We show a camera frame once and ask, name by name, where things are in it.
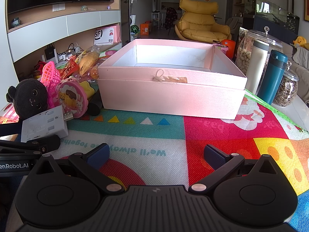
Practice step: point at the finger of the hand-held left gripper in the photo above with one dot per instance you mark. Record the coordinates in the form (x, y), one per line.
(10, 128)
(48, 143)

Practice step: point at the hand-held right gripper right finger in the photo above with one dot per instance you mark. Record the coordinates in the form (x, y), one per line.
(213, 156)

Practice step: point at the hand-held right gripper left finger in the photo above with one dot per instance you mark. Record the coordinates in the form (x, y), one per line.
(99, 156)

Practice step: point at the yellow bread packet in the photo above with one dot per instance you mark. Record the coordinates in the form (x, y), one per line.
(88, 60)
(94, 73)

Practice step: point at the white power hub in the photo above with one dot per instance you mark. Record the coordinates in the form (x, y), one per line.
(43, 125)

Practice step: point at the silver usb plug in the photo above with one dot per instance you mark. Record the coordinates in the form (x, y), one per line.
(68, 116)

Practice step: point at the black plush toy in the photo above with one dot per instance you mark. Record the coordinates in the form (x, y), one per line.
(30, 96)

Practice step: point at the pink round toy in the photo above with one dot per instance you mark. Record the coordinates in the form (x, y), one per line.
(71, 96)

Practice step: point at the black cylinder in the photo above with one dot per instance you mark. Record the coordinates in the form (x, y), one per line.
(95, 104)

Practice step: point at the colourful printed play mat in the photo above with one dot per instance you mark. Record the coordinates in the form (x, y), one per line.
(149, 135)

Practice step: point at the pink plastic toy basket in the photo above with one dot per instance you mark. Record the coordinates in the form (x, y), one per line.
(49, 75)

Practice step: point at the yellow toy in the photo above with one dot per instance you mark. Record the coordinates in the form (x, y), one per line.
(86, 88)

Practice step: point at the pink cardboard box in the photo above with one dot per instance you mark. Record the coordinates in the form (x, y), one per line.
(169, 94)

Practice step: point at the orange snack packet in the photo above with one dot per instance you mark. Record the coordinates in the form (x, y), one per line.
(70, 69)

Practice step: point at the black router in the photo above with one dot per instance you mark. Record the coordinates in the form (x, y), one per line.
(50, 53)

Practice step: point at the white power strip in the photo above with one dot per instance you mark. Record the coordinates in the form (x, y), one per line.
(61, 57)

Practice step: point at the teal insulated bottle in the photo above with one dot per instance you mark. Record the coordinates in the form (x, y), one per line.
(271, 79)

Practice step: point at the small glass jar of seeds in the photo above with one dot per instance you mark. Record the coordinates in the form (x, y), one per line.
(286, 89)

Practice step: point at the white insulated bottle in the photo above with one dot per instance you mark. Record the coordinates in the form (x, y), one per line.
(257, 65)

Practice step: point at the large glass jar of nuts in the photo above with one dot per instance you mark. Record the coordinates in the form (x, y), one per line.
(242, 55)

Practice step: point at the white courier envelope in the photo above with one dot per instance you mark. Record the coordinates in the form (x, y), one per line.
(102, 37)

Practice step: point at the pink paper bag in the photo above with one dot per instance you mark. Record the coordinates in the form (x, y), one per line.
(117, 33)

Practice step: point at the grey sofa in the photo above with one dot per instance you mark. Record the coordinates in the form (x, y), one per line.
(301, 62)

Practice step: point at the watermelon ball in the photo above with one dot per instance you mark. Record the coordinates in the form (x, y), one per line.
(134, 29)

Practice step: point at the yellow armchair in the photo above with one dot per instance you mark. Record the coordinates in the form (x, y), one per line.
(200, 21)

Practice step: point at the orange box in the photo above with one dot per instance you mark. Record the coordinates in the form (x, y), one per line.
(145, 29)

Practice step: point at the small shelf ornament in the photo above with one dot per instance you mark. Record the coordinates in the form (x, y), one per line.
(84, 8)

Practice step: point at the yellow duck plush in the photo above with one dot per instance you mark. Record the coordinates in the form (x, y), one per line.
(301, 42)

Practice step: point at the dark patterned cloth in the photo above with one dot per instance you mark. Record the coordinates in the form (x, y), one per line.
(171, 18)

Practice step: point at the fish tank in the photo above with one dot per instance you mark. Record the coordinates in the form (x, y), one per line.
(272, 19)

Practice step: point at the white stick vacuum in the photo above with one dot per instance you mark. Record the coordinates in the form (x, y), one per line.
(134, 7)

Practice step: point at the red framed picture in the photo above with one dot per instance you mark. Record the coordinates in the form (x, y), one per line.
(306, 2)

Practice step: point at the wooden white wall cabinet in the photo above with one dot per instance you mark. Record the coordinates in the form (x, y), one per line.
(43, 32)

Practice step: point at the white wall switch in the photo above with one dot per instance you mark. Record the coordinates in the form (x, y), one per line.
(59, 7)

